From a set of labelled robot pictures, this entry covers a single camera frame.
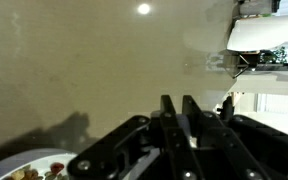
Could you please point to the white bowl with trail mix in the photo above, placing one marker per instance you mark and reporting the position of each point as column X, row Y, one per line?
column 40, row 164

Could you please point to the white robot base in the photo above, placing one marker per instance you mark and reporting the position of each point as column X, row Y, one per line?
column 260, row 33

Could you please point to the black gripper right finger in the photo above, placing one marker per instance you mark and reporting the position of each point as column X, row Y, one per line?
column 254, row 150

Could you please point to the black camera tripod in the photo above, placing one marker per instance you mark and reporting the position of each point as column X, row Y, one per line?
column 257, row 62

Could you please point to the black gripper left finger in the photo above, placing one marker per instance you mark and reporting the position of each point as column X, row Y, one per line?
column 113, row 156

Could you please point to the white mug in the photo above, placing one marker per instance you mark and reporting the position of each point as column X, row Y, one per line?
column 147, row 160

